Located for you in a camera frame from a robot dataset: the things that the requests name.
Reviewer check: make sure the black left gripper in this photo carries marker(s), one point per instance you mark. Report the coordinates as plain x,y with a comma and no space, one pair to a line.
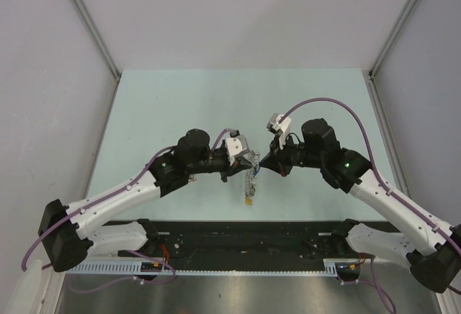
229,169

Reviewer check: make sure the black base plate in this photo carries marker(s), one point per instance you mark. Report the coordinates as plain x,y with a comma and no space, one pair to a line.
248,246

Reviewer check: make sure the steel disc with key rings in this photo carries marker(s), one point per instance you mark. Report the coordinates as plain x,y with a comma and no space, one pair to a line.
250,180

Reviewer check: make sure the left aluminium frame post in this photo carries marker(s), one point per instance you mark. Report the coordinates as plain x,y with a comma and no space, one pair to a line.
87,21

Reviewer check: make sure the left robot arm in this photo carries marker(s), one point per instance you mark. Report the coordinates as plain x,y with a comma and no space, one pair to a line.
71,233

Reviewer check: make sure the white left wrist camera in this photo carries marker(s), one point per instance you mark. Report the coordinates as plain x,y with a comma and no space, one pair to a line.
236,145

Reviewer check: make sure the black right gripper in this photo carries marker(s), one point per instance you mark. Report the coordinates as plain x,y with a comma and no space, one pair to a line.
271,161

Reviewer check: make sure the aluminium frame post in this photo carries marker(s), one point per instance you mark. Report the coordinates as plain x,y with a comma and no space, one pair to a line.
87,21
403,16

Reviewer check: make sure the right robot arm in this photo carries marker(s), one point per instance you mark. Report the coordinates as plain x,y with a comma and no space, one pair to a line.
424,244

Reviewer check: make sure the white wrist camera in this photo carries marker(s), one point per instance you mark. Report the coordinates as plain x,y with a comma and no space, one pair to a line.
280,125
236,145

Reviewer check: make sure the aluminium rail right side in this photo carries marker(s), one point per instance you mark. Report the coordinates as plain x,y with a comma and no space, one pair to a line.
387,137

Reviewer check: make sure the right aluminium frame post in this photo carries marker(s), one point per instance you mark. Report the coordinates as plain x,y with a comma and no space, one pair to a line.
403,16

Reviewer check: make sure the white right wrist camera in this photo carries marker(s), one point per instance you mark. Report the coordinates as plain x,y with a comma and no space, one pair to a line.
280,125

